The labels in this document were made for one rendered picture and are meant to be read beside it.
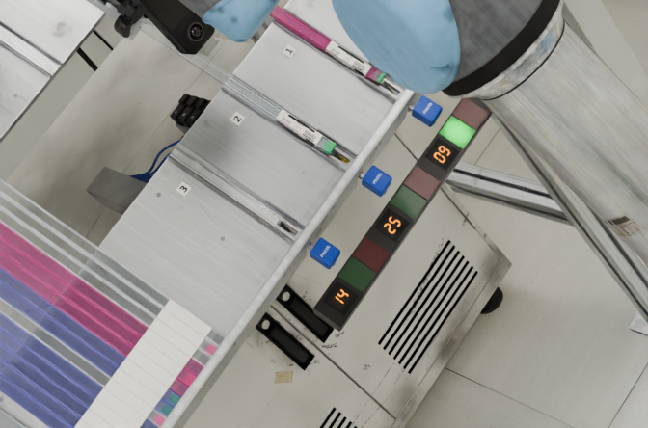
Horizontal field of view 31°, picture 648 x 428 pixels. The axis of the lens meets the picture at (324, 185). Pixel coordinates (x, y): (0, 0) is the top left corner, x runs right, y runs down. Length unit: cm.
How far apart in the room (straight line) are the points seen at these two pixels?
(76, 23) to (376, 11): 76
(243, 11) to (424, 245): 88
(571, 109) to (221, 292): 64
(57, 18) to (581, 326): 104
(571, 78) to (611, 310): 122
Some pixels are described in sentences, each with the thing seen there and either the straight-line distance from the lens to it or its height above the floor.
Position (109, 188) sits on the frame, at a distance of 189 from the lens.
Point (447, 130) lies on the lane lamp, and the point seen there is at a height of 67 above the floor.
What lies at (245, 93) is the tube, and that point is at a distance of 145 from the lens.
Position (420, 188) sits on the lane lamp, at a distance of 145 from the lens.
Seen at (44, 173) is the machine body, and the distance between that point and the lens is 217.
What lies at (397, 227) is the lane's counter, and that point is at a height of 65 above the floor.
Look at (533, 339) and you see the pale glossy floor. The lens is 211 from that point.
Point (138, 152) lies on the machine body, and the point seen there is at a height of 62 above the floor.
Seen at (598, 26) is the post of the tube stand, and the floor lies 41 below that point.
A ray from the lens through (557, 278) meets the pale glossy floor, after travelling 216.
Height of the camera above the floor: 157
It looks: 36 degrees down
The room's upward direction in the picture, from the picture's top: 43 degrees counter-clockwise
